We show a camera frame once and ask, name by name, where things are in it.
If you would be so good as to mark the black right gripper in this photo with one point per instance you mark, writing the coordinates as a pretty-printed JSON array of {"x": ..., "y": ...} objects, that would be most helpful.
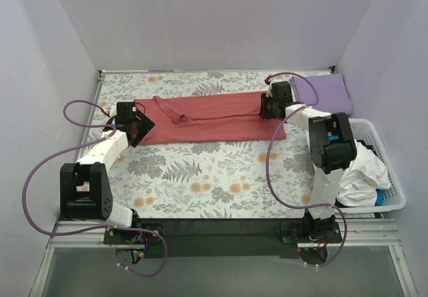
[{"x": 265, "y": 106}]

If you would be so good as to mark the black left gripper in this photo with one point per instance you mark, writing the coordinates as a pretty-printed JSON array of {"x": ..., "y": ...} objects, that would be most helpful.
[{"x": 143, "y": 128}]

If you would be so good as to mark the red t shirt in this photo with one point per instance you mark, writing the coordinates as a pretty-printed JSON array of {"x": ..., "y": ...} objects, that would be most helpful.
[{"x": 212, "y": 118}]

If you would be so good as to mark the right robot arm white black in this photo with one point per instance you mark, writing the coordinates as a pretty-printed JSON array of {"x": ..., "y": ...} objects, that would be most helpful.
[{"x": 332, "y": 149}]

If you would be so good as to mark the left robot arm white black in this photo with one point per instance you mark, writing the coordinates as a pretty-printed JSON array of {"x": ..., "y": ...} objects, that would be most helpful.
[{"x": 85, "y": 191}]

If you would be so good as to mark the folded purple t shirt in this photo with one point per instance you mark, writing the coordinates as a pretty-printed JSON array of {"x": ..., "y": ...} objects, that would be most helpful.
[{"x": 329, "y": 93}]

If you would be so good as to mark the floral patterned table mat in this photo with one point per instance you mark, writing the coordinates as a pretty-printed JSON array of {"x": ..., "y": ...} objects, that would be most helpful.
[{"x": 212, "y": 179}]

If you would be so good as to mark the white plastic laundry basket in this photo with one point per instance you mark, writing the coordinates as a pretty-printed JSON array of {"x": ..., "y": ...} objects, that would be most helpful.
[{"x": 393, "y": 198}]

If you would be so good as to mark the white t shirt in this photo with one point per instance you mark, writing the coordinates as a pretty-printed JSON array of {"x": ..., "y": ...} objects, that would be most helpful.
[{"x": 364, "y": 176}]

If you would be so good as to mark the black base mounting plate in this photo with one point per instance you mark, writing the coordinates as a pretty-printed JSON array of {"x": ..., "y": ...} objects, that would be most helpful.
[{"x": 223, "y": 237}]

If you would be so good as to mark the blue t shirt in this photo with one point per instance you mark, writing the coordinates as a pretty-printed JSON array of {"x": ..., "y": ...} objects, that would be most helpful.
[{"x": 379, "y": 198}]

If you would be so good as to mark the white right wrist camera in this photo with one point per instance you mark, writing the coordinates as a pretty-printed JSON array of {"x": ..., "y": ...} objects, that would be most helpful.
[{"x": 268, "y": 81}]

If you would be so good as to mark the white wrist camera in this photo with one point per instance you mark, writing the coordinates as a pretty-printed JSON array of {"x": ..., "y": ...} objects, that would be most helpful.
[
  {"x": 111, "y": 111},
  {"x": 268, "y": 81}
]

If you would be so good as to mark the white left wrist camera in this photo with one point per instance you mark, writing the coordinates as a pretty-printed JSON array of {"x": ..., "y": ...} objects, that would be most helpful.
[{"x": 111, "y": 111}]

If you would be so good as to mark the aluminium frame rail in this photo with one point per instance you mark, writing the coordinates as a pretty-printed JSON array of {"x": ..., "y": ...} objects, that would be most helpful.
[{"x": 370, "y": 263}]

